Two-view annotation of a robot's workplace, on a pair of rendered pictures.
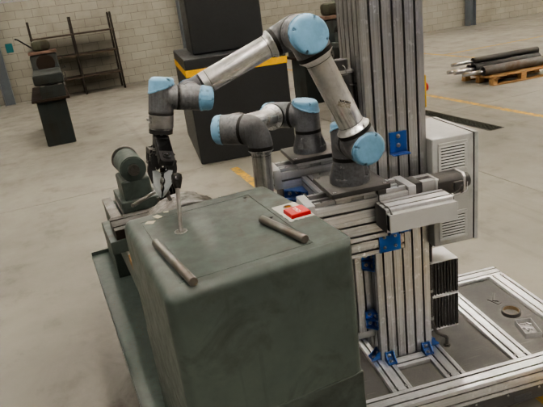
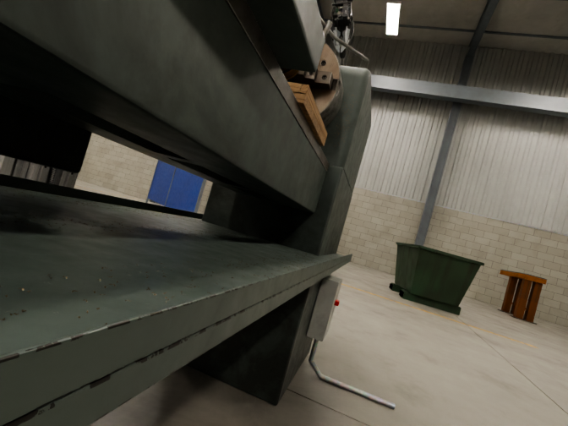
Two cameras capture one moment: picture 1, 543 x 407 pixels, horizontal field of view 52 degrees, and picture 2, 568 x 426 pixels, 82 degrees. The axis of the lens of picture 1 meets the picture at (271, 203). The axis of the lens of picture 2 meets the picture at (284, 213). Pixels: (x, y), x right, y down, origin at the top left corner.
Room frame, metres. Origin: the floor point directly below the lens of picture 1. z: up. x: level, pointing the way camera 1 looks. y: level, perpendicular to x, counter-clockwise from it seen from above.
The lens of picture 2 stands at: (2.65, 1.04, 0.62)
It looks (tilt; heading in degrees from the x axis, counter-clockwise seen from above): 2 degrees up; 217
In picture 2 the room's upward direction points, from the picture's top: 16 degrees clockwise
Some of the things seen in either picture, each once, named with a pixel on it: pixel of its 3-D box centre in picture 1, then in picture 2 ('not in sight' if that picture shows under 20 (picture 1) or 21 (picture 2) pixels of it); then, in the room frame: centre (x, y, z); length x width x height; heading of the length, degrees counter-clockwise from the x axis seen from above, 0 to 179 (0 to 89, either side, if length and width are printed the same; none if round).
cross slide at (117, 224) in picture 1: (159, 216); not in sight; (2.42, 0.52, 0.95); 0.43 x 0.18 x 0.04; 111
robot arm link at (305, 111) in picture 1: (305, 113); not in sight; (2.45, -0.20, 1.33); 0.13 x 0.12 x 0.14; 60
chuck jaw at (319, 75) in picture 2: not in sight; (317, 79); (1.85, 0.41, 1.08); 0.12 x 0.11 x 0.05; 111
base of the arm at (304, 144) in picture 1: (309, 139); not in sight; (2.45, -0.21, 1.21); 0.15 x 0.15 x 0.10
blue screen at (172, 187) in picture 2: not in sight; (177, 166); (-1.71, -5.54, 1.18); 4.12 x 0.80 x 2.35; 71
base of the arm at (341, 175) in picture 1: (349, 167); not in sight; (1.96, -0.30, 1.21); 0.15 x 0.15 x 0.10
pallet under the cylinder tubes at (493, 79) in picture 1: (507, 73); not in sight; (9.50, -4.26, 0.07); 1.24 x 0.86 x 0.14; 105
